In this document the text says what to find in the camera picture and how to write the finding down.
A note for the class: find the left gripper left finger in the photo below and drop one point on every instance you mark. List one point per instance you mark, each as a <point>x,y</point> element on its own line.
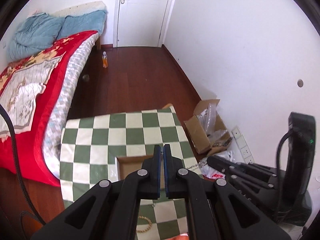
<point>108,210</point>

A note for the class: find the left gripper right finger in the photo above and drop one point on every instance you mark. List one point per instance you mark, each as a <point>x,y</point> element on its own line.
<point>215,210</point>

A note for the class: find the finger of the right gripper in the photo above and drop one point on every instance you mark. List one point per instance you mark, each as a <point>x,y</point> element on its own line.
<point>249,168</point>
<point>257,193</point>

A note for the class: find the small cardboard jewelry box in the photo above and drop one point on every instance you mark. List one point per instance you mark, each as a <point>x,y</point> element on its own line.
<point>127,165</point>

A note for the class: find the white red plastic bag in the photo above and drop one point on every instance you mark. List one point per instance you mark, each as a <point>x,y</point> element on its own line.
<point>212,168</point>

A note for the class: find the white power strip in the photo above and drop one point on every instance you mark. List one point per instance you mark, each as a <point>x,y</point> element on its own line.
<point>242,145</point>

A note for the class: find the open brown cardboard box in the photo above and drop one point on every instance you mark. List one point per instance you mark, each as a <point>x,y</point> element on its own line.
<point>206,129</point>

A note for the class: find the green white checkered tablecloth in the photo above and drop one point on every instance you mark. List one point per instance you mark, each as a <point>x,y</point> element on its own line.
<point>89,151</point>

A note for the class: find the quilted white mattress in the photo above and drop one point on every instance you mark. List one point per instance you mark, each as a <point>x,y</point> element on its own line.
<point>51,146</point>

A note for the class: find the small round floor object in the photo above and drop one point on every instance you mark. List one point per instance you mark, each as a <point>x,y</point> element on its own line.
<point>86,77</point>

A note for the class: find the red patterned bedspread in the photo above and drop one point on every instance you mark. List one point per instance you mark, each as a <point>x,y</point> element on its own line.
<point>29,91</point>

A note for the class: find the orange drink bottle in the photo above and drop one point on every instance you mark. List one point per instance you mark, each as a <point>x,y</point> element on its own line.
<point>105,59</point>

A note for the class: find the white door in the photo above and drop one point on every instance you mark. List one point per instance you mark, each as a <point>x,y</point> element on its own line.
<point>141,23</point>

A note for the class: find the blue pillow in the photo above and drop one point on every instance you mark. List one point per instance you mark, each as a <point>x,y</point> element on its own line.
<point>90,21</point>

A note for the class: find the blue duvet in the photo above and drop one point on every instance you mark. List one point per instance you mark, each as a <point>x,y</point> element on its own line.
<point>36,33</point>

